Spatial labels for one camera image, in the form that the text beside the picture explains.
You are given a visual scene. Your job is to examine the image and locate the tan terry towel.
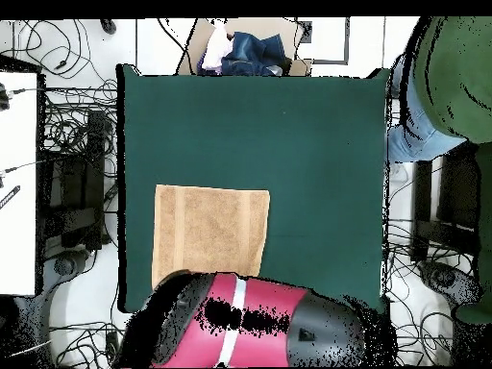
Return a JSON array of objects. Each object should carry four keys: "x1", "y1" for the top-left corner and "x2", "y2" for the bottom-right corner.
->
[{"x1": 151, "y1": 184, "x2": 271, "y2": 289}]

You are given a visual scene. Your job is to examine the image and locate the black flat case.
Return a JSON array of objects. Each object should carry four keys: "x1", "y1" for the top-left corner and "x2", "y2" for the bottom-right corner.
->
[{"x1": 435, "y1": 143, "x2": 481, "y2": 232}]

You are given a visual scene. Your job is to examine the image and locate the black flat strip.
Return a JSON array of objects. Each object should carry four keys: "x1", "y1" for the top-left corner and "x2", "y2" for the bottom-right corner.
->
[{"x1": 0, "y1": 184, "x2": 21, "y2": 210}]

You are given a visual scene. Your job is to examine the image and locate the dark green table cloth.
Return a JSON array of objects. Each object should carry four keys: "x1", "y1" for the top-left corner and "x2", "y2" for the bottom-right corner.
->
[{"x1": 115, "y1": 63, "x2": 395, "y2": 314}]

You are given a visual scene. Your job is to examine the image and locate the blue denim jeans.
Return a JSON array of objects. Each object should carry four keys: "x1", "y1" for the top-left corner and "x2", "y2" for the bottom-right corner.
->
[{"x1": 220, "y1": 31, "x2": 293, "y2": 77}]

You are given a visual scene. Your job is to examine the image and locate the pale pink garment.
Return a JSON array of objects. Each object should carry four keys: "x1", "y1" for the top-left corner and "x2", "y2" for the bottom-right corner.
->
[{"x1": 200, "y1": 20, "x2": 234, "y2": 72}]

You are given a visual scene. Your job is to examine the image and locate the brown cardboard box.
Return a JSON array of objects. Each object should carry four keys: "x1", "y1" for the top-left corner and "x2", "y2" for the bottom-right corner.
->
[{"x1": 178, "y1": 17, "x2": 314, "y2": 77}]

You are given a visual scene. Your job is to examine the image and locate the black equipment stand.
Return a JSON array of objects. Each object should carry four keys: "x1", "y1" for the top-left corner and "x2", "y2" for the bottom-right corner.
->
[{"x1": 37, "y1": 109, "x2": 107, "y2": 251}]

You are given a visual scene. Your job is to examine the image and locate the black upright bar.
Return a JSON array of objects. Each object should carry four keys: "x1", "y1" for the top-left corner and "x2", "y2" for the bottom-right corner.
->
[{"x1": 410, "y1": 160, "x2": 434, "y2": 264}]

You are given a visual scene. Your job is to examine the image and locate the dark round floor stand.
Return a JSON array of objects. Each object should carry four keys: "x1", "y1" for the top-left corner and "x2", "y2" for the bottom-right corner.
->
[
  {"x1": 416, "y1": 258, "x2": 483, "y2": 308},
  {"x1": 43, "y1": 249, "x2": 91, "y2": 278}
]

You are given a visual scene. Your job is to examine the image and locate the black power strip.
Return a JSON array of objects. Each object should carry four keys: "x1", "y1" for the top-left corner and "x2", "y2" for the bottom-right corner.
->
[{"x1": 105, "y1": 331, "x2": 122, "y2": 368}]

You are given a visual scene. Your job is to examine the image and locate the white desk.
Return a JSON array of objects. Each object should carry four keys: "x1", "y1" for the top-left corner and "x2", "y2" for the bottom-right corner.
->
[{"x1": 0, "y1": 70, "x2": 39, "y2": 297}]

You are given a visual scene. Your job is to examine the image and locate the green hanging cloth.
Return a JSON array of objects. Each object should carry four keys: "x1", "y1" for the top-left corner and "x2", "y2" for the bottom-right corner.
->
[{"x1": 455, "y1": 141, "x2": 492, "y2": 326}]

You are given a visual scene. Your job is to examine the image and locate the person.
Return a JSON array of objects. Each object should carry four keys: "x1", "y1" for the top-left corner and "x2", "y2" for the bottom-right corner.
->
[{"x1": 385, "y1": 15, "x2": 492, "y2": 164}]

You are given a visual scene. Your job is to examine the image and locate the black cable tangle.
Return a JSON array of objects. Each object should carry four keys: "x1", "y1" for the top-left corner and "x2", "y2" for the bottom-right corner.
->
[
  {"x1": 49, "y1": 322, "x2": 130, "y2": 368},
  {"x1": 37, "y1": 78, "x2": 118, "y2": 155},
  {"x1": 395, "y1": 310, "x2": 455, "y2": 366}
]

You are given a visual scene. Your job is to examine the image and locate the black loose floor cables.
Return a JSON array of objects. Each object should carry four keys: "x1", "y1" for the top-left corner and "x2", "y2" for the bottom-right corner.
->
[{"x1": 0, "y1": 18, "x2": 116, "y2": 82}]

